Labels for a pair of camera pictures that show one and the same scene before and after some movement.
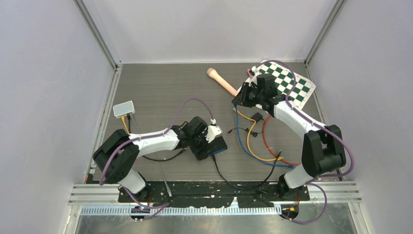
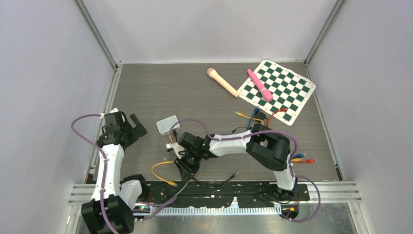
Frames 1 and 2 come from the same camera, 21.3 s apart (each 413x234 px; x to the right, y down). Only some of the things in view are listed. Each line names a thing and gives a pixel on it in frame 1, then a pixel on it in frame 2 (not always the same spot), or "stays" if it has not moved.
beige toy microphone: [213, 73] stays
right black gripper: [241, 99] → [186, 170]
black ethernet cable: [224, 179] → [219, 185]
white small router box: [123, 108] → [165, 125]
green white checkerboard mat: [302, 90] stays
